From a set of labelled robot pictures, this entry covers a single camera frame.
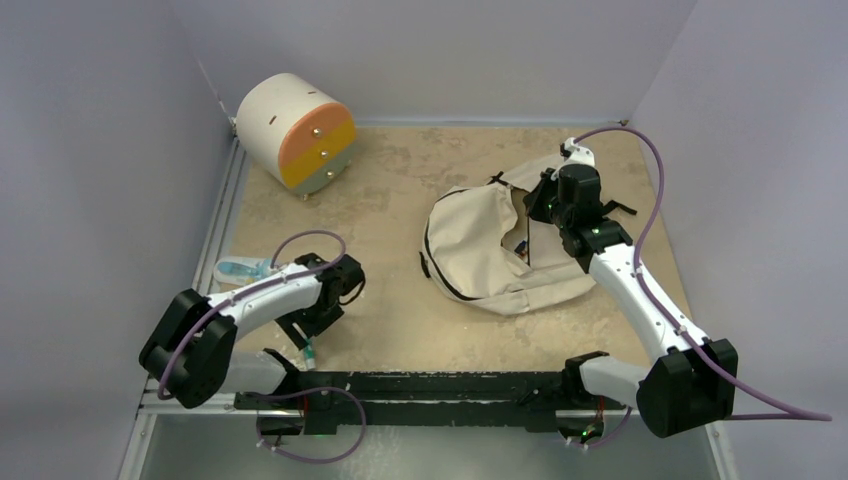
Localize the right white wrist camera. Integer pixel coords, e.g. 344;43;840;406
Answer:
560;137;596;168

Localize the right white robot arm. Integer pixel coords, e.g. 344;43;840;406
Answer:
523;164;738;438

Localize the beige canvas backpack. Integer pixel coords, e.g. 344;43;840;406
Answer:
420;154;595;316

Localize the green white glue stick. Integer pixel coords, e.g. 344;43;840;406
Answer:
302;344;317;371

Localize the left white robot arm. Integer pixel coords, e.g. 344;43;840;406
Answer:
139;253;366;409

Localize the light blue packaged item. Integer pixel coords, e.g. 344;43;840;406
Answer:
213;256;274;286

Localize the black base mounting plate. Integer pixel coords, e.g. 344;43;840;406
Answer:
235;371;622;435

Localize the round white drawer cabinet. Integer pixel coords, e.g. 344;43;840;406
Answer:
234;73;357;197

